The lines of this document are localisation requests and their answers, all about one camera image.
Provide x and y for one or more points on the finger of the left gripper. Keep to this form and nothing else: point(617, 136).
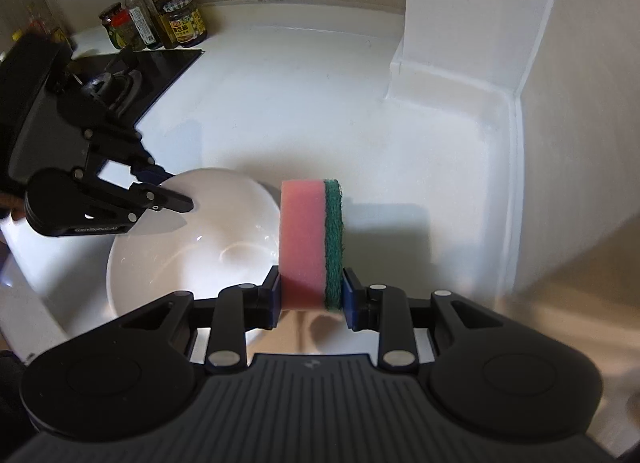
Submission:
point(127, 149)
point(116, 204)

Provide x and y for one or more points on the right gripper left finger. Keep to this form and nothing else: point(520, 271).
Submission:
point(237, 310)

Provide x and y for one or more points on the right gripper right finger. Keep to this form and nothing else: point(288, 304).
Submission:
point(383, 309)

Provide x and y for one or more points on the white ceramic bowl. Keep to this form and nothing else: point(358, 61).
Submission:
point(230, 237)

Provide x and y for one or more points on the pink and green sponge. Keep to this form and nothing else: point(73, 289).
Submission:
point(311, 244)

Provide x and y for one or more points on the stove burner grate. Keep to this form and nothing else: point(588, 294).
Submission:
point(115, 91)

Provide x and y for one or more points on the black glass gas stove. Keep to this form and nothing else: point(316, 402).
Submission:
point(160, 69)

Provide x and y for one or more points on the red lid pickle jar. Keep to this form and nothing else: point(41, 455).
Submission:
point(120, 28)

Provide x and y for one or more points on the checkered lid sauce jar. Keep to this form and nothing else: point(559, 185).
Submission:
point(186, 22)

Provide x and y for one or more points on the yellow cap clear bottle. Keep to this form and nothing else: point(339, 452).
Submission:
point(143, 22)

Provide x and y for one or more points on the black cap oil bottle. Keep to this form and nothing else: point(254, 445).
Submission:
point(161, 22)

